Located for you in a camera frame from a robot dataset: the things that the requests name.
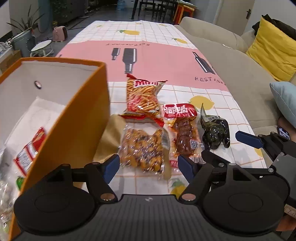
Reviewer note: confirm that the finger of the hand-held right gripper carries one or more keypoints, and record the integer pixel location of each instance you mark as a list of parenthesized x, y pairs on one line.
[(248, 139), (214, 157)]

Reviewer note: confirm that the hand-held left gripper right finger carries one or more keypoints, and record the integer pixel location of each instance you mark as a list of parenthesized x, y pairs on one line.
[(186, 166)]

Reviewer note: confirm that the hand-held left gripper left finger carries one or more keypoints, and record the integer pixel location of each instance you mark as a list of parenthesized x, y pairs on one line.
[(111, 166)]

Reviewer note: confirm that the dark green snack packet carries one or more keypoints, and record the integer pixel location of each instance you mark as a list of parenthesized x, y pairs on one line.
[(215, 132)]

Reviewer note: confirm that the red meat snack packet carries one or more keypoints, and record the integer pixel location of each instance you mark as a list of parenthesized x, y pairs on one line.
[(185, 134)]

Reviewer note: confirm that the tan nut snack packet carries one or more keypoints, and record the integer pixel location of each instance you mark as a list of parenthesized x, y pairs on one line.
[(141, 148)]

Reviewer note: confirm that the orange storage box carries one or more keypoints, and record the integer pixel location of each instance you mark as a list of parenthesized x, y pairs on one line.
[(76, 129)]

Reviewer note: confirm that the red stick snack bag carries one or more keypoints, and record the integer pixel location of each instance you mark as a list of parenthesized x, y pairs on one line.
[(142, 99)]

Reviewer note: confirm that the red white-label snack packet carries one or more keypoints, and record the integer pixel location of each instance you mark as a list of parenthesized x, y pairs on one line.
[(27, 153)]

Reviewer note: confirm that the clear plastic snack packet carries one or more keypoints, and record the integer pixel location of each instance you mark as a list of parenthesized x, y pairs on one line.
[(4, 165)]

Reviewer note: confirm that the clear mixed snack packet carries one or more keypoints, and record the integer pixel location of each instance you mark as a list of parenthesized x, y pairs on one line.
[(5, 206)]

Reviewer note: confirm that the smartphone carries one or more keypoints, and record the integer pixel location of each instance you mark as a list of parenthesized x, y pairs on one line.
[(284, 132)]

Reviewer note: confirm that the light blue cushion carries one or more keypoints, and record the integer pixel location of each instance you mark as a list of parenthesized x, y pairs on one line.
[(285, 99)]

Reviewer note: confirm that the beige sofa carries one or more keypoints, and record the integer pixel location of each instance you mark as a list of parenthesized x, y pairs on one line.
[(231, 62)]

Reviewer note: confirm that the yellow cushion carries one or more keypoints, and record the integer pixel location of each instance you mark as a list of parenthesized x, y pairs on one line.
[(272, 51)]

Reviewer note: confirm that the pink checked printed tablecloth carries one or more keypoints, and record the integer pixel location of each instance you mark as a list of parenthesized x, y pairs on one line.
[(161, 60)]

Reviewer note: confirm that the dark cloth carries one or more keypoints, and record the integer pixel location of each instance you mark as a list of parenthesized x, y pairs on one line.
[(282, 25)]

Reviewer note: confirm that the white round stool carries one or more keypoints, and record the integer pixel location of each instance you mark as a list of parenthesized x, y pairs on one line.
[(42, 46)]

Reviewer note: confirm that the orange stool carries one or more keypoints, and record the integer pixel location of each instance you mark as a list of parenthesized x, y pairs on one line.
[(185, 11)]

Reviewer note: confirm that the cardboard box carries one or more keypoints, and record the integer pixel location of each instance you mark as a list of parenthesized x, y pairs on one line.
[(11, 60)]

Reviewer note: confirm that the grey trash bin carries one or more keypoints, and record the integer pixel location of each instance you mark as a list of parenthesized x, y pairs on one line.
[(22, 44)]

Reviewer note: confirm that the black dining chair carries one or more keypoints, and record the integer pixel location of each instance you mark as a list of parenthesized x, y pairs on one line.
[(161, 9)]

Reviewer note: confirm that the dark grey drawer cabinet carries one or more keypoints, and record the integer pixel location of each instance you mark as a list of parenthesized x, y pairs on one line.
[(69, 10)]

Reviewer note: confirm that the dark dining table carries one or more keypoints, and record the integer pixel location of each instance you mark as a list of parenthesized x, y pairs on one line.
[(136, 7)]

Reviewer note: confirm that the blue water jug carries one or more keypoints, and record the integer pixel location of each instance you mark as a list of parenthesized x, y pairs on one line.
[(121, 4)]

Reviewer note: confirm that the long-leaf potted plant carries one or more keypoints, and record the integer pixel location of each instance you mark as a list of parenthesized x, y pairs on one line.
[(25, 20)]

